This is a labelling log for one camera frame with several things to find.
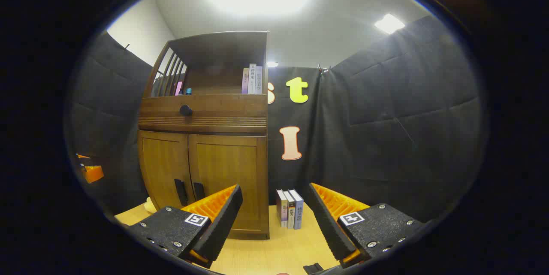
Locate wooden cabinet drawer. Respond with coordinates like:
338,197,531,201
139,94,268,129

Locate dark brown book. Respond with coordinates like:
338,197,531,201
283,190,296,230

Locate wooden shoe cabinet door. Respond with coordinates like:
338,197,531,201
187,133,269,235
138,130,196,211

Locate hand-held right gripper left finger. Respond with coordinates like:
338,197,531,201
128,184,243,269

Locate black backdrop cloth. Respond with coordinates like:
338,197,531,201
69,14,485,224

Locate wooden double-door shoe cabinet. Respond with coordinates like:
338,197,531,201
137,30,271,240

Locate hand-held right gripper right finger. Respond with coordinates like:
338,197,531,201
304,183,426,269

